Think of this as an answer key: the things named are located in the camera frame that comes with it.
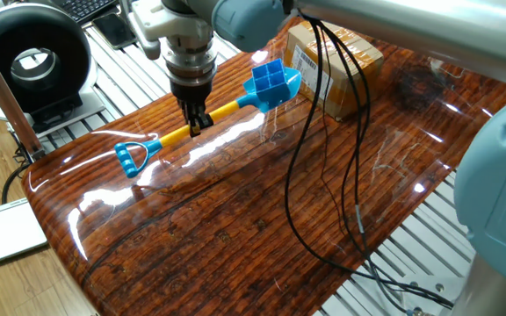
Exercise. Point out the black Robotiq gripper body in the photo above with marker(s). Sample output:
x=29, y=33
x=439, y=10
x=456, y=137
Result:
x=191, y=92

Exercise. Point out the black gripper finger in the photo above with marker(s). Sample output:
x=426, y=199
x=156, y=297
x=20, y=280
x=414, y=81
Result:
x=185, y=113
x=199, y=120

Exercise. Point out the blue plastic building block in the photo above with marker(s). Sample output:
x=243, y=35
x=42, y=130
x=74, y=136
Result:
x=270, y=81

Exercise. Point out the blue yellow toy shovel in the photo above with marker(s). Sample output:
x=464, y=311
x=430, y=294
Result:
x=294, y=85

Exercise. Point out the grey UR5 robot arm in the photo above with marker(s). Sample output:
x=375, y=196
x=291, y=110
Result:
x=499, y=175

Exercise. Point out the black smartphone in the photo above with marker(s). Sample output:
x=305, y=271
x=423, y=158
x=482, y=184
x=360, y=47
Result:
x=112, y=30

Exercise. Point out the wood-grain table mat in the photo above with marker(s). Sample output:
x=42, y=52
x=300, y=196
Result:
x=235, y=241

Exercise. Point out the black keyboard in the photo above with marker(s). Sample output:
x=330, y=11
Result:
x=86, y=9

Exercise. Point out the taped cardboard box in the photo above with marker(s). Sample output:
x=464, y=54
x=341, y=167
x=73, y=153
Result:
x=349, y=57

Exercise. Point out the white flat board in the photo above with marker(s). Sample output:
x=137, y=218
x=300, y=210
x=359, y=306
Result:
x=2, y=232

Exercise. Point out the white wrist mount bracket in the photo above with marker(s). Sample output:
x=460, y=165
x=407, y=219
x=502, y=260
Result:
x=165, y=22

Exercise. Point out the brown metal post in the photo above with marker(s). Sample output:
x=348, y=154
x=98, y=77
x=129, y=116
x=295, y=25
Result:
x=2, y=92

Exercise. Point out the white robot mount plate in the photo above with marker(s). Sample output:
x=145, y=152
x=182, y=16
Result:
x=426, y=281

